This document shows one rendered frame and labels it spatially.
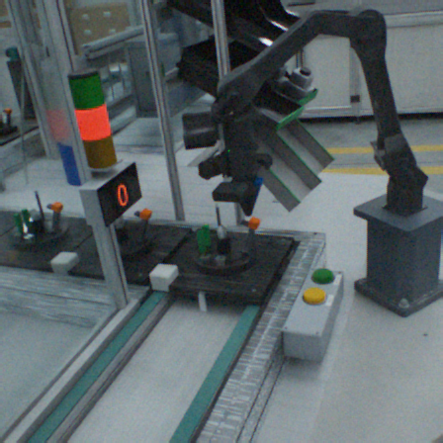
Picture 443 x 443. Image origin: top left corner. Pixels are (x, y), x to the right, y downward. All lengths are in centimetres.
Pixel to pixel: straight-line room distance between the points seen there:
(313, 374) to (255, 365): 16
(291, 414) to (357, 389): 13
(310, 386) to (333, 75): 421
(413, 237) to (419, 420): 34
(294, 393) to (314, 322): 13
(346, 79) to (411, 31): 64
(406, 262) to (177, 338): 47
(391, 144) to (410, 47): 398
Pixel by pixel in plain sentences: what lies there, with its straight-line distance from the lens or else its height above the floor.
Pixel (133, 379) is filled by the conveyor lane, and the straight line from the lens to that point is 100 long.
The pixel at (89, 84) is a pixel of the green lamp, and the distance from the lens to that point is 90.
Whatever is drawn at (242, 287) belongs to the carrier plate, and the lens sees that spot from 108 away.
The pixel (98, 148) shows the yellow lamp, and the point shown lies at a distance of 93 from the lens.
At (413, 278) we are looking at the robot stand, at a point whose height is 94.
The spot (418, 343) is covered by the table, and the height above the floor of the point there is 86.
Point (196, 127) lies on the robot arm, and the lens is 101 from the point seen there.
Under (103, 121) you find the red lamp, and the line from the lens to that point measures 92.
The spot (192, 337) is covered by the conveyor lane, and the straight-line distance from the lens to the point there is 106.
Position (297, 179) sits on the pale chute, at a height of 102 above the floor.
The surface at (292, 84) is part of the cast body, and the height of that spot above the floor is 124.
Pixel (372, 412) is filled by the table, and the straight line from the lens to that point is 98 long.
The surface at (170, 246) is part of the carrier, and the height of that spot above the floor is 97.
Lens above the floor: 157
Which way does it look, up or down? 27 degrees down
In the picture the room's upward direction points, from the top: 7 degrees counter-clockwise
